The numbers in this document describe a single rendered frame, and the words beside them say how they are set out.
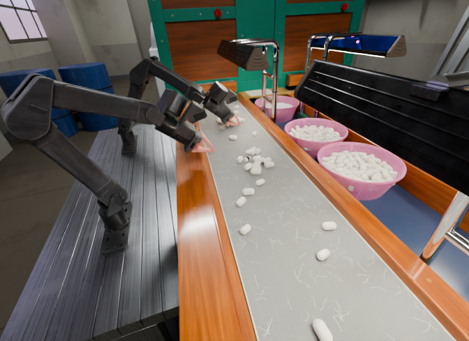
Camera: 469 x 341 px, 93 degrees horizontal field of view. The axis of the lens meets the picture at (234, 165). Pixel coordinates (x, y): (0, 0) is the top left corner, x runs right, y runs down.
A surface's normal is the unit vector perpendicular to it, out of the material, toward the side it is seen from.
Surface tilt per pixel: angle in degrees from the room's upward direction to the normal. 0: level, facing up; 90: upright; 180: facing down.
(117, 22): 90
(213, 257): 0
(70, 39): 90
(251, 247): 0
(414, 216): 0
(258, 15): 90
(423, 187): 90
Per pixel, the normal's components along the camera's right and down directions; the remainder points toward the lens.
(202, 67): 0.23, 0.51
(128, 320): -0.05, -0.85
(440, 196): -0.97, 0.17
